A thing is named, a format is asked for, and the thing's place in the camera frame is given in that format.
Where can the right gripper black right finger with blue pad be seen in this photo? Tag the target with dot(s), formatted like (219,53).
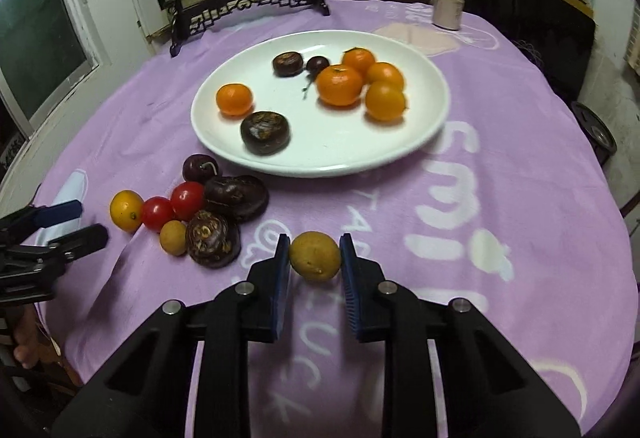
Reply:
(381,310)

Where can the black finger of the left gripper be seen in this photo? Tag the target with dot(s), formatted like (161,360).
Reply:
(79,243)

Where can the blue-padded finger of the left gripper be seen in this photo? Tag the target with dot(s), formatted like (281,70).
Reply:
(53,215)

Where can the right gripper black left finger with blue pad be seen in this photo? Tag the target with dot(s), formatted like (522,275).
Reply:
(250,311)

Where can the yellow cherry tomato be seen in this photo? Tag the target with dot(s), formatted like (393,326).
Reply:
(126,211)

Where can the dark carved water chestnut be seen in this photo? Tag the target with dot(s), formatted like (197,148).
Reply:
(212,240)

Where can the dark glossy water chestnut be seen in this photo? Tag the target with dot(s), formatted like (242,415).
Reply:
(242,197)

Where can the red cherry tomato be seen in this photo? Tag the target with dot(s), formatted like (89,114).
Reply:
(187,199)
(156,213)

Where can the brown chestnut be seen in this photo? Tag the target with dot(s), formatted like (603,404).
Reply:
(265,132)

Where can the large orange fruit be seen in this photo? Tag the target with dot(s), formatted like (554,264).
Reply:
(385,102)

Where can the person's left hand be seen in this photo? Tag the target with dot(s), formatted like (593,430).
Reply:
(32,345)

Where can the small yellow kumquat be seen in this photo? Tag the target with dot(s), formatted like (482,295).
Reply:
(173,238)

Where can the dark cherry on cloth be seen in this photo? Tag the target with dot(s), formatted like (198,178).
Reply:
(200,168)

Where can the purple printed tablecloth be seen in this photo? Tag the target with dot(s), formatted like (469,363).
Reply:
(509,209)

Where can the white round plate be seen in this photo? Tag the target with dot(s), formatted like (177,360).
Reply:
(325,141)

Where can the small orange left on plate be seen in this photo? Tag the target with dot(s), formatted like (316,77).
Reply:
(234,99)

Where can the tangerine centre of plate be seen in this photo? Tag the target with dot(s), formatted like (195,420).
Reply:
(339,85)

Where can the tangerine of plate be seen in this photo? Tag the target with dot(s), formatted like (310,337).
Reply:
(339,85)
(358,58)

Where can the orange fruit rear right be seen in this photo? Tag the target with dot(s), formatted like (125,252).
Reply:
(387,73)

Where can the small dark chestnut on plate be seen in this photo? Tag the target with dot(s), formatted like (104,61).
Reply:
(288,64)

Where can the dark cherry with stem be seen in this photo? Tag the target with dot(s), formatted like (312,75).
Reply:
(314,66)

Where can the tangerine rear of plate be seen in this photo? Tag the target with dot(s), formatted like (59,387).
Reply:
(358,58)

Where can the black round stool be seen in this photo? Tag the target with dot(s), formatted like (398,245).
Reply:
(599,136)

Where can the pale pink candle jar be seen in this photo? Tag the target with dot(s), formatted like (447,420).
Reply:
(447,14)

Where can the window with white frame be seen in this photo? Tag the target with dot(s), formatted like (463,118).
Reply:
(47,48)

